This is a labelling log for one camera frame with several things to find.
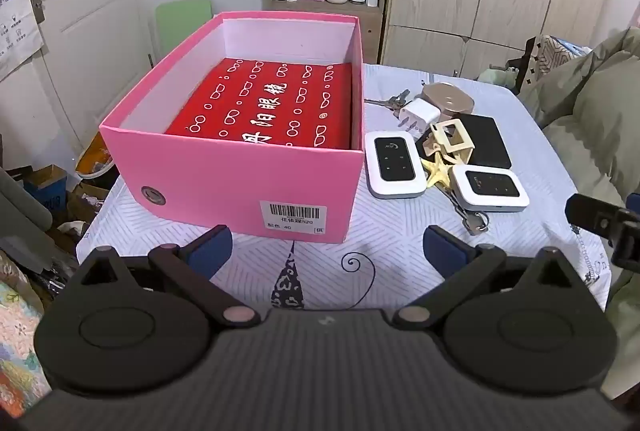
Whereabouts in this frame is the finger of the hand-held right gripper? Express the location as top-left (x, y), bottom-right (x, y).
top-left (565, 194), bottom-right (632, 241)

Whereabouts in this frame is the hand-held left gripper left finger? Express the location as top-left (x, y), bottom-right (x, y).
top-left (60, 225), bottom-right (262, 328)

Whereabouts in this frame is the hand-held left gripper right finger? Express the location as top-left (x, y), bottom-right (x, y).
top-left (392, 225), bottom-right (601, 330)

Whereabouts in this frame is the pink cardboard box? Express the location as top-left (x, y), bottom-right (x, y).
top-left (99, 11), bottom-right (366, 244)

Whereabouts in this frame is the white pocket router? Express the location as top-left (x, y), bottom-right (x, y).
top-left (449, 165), bottom-right (530, 213)
top-left (364, 131), bottom-right (427, 199)

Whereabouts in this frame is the yellow starfish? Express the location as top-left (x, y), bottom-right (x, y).
top-left (420, 151), bottom-right (455, 188)

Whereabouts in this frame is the cream hair claw clip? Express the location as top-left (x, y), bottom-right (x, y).
top-left (419, 118), bottom-right (476, 162)

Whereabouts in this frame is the black case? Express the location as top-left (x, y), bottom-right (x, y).
top-left (452, 112), bottom-right (512, 170)

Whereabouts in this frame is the round pinkish case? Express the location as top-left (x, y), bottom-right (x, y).
top-left (421, 82), bottom-right (474, 116)

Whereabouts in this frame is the olive duvet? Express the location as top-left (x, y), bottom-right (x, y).
top-left (517, 28), bottom-right (640, 312)

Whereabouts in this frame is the small open cardboard box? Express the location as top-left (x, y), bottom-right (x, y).
top-left (67, 181), bottom-right (108, 222)

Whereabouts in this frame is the white charger plug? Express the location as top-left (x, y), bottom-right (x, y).
top-left (397, 98), bottom-right (441, 137)

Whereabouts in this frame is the trash bin with orange bag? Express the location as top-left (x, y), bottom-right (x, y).
top-left (76, 134), bottom-right (118, 177)

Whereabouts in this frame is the geometric patterned bag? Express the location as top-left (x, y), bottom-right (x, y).
top-left (525, 34), bottom-right (591, 82)

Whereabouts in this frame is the bunch of keys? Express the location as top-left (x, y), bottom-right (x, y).
top-left (364, 88), bottom-right (412, 112)

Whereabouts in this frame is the blue cardboard box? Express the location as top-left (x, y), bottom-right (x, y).
top-left (22, 164), bottom-right (68, 212)

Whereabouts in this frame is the grey cushion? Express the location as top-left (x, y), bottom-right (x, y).
top-left (0, 168), bottom-right (53, 232)

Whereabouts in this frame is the floral cloth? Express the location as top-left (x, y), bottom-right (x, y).
top-left (0, 251), bottom-right (51, 412)

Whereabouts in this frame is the green folding board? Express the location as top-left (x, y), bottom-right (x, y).
top-left (155, 0), bottom-right (213, 62)

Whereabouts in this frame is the white door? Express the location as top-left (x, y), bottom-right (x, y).
top-left (15, 0), bottom-right (151, 147)

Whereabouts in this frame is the white wall poster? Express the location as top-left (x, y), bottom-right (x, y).
top-left (0, 0), bottom-right (46, 82)

